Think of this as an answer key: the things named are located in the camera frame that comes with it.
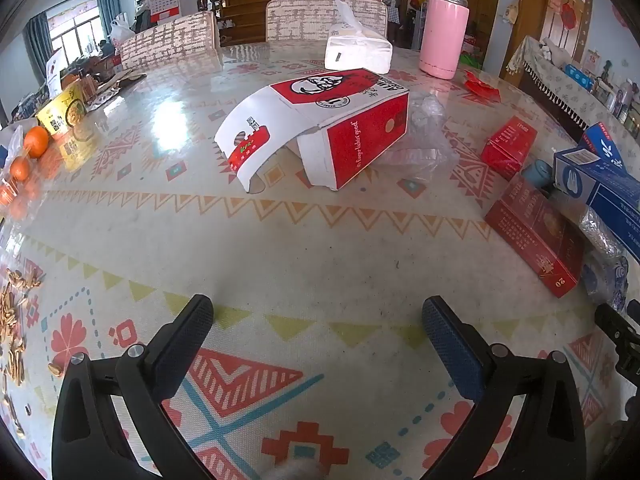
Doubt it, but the clear fruit bag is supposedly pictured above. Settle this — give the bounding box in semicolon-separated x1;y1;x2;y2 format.
0;124;52;222

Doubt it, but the blue packet box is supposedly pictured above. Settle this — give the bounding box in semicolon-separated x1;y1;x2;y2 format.
565;64;596;91

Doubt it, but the blue curtain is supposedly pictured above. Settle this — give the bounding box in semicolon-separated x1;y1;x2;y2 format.
22;12;54;86
95;0;121;27

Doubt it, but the small red box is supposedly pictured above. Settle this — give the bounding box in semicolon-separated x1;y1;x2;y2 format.
481;116;539;179

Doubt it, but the blue tissue packet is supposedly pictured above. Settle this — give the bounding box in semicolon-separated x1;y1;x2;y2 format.
582;255;629;311

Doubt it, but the pile of seed shells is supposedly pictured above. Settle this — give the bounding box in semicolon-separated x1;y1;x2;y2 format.
0;267;47;441

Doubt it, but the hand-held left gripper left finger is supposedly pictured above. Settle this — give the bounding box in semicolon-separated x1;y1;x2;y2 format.
51;294;216;480

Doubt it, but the clear plastic bag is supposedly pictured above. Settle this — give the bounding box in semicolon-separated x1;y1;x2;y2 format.
385;92;458;183

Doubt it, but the white tissue pack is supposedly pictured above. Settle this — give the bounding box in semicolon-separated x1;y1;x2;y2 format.
324;0;394;74

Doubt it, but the blue cardboard box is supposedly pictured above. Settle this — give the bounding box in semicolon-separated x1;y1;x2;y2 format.
552;122;640;261

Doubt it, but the red white cardboard food box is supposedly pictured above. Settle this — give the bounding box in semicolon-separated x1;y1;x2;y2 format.
214;67;411;195

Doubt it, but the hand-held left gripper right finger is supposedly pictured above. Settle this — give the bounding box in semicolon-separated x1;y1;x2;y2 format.
421;295;587;480

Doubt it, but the large red carton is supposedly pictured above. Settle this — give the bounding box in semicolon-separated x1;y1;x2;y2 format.
484;175;586;299

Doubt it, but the yellow food box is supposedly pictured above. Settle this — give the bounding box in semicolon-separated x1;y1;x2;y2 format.
36;82;89;136

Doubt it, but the pink thermos bottle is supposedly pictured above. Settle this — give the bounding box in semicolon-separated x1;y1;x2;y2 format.
419;0;470;80

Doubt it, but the white plastic bag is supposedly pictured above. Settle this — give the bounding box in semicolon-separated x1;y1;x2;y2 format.
109;14;136;49

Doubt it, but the patterned fabric chair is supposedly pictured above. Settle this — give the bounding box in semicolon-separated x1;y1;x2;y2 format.
117;10;222;72
265;0;389;43

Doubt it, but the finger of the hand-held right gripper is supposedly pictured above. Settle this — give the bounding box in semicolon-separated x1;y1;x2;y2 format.
594;300;640;376

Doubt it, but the dark wooden sideboard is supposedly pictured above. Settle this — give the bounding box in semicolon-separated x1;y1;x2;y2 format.
520;72;587;132

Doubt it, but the patterned sideboard cloth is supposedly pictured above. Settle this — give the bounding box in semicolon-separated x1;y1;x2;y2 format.
505;35;640;142

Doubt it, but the silver foil wrapper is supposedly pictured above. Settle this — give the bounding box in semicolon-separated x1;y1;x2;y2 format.
579;206;627;257

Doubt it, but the crumpled red wrapper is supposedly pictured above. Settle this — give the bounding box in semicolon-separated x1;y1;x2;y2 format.
462;71;502;100

